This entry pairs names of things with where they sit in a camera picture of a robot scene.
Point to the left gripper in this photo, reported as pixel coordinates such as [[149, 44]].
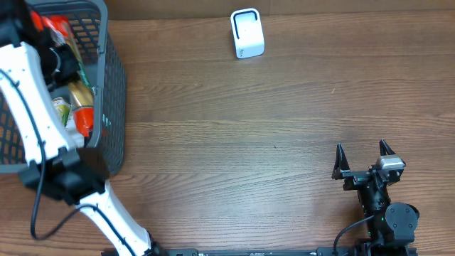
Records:
[[66, 66]]

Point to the orange spaghetti packet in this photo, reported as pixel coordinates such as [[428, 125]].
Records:
[[80, 90]]

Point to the white barcode scanner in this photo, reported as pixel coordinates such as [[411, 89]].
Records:
[[247, 33]]

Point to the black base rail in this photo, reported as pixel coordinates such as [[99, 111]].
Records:
[[320, 251]]

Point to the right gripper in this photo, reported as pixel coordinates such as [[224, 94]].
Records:
[[355, 176]]

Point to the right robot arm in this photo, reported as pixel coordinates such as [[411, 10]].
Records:
[[390, 226]]

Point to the white cosmetic tube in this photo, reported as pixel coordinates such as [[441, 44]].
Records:
[[70, 125]]

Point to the green drink carton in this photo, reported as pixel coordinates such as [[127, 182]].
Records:
[[62, 107]]

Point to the grey plastic shopping basket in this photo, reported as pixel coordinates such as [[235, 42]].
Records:
[[31, 132]]

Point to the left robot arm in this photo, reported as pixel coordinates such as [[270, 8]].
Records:
[[81, 179]]

